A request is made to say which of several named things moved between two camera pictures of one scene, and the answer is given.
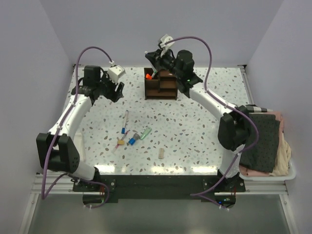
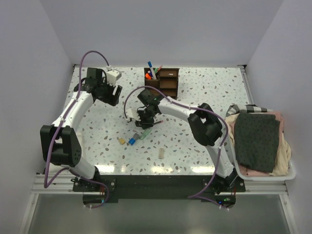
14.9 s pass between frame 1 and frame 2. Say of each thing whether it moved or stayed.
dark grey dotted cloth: stayed
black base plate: stayed
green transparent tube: stayed
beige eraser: stayed
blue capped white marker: moved
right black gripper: moved
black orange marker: stayed
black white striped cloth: stayed
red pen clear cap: moved
